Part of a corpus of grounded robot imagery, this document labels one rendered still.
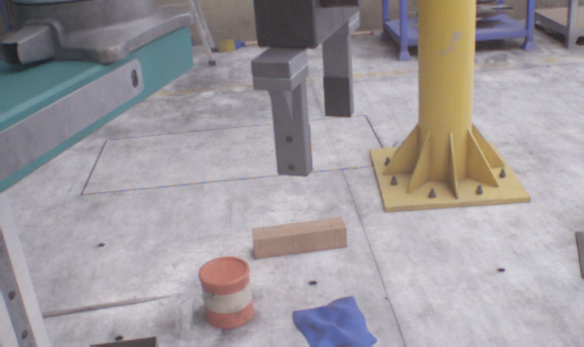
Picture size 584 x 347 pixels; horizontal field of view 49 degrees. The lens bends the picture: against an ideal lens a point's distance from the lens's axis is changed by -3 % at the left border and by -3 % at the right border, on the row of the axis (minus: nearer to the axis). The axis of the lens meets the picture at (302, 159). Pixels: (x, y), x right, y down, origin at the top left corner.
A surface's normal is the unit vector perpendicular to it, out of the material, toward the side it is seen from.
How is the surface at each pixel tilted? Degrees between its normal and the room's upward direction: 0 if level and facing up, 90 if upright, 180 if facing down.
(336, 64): 90
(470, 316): 0
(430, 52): 90
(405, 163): 90
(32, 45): 90
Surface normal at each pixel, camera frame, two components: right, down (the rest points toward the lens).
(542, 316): -0.07, -0.91
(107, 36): 0.07, -0.80
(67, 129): 0.95, 0.07
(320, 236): 0.15, 0.40
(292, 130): -0.32, 0.40
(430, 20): -0.65, 0.35
